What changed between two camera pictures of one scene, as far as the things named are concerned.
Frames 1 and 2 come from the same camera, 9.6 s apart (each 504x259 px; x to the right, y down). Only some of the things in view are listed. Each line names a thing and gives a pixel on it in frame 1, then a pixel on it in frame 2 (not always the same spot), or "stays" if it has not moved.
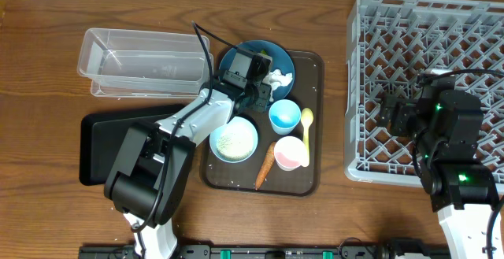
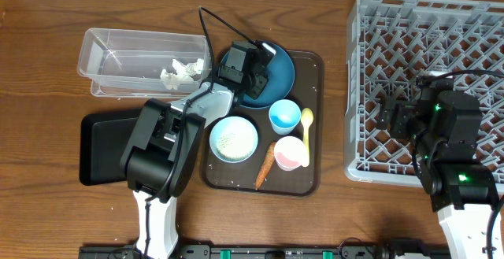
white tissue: x=276 y=79 → x=183 y=73
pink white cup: x=290 y=153 stays
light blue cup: x=284 y=115 stays
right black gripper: x=404 y=107 stays
